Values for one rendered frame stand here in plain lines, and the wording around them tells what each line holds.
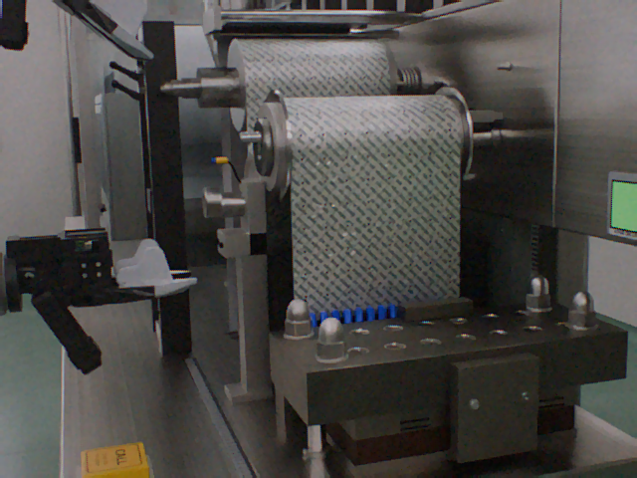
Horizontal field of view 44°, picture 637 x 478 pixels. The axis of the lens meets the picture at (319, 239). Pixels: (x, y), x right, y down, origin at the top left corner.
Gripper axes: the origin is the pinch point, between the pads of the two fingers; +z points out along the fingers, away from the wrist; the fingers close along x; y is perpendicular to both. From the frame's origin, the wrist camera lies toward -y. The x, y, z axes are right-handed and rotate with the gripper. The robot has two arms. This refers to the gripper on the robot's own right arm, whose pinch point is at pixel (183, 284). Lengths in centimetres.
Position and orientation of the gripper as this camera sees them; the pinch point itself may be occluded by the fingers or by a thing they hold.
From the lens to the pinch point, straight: 97.4
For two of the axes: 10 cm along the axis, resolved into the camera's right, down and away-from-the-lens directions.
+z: 9.5, -0.7, 3.0
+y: -0.2, -9.9, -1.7
